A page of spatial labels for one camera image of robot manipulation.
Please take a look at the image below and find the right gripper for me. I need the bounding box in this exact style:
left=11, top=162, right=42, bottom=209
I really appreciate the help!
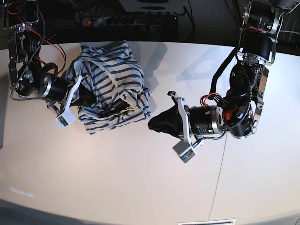
left=45, top=75, right=97, bottom=115

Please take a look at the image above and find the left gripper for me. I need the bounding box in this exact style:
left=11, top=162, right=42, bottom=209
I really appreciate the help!
left=148, top=91, right=227, bottom=147

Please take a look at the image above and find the blue white striped T-shirt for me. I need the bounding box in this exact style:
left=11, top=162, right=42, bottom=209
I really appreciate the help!
left=62, top=40, right=151, bottom=135

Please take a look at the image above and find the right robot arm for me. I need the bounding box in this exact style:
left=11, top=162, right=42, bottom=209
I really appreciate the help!
left=2, top=0, right=96, bottom=115

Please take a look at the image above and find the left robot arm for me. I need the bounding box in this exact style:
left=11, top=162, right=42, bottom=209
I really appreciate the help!
left=148, top=0, right=300, bottom=148

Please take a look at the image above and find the white power strip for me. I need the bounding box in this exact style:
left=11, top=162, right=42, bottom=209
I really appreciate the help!
left=82, top=17, right=110, bottom=28

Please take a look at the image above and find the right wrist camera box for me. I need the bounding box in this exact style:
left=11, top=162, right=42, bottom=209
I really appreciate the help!
left=55, top=109, right=76, bottom=129

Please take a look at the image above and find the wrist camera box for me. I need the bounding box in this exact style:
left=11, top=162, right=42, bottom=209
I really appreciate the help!
left=55, top=109, right=76, bottom=129
left=173, top=140, right=196, bottom=163

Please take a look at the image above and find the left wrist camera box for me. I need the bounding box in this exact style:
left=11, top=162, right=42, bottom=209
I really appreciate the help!
left=173, top=140, right=196, bottom=163

